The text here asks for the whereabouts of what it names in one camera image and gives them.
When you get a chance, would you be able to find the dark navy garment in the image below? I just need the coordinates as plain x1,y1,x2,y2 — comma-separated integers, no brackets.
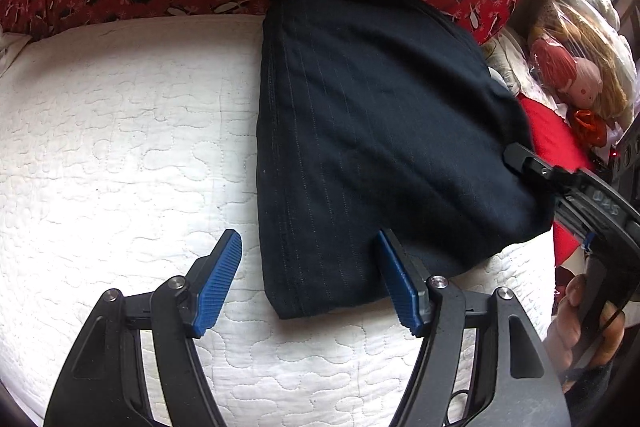
256,0,552,320

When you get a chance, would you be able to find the right hand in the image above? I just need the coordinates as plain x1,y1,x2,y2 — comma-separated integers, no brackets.
544,274,625,373

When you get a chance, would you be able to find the red pillow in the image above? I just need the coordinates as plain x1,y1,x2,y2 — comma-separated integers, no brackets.
515,95,592,267

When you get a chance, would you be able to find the red foil balloon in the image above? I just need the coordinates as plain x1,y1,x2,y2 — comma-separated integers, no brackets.
567,108,608,147

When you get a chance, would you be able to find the doll with blond hair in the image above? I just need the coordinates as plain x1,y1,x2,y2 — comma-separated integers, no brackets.
527,0,637,129

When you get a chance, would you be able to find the white quilted bed cover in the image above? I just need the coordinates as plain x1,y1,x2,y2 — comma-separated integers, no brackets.
0,13,557,427

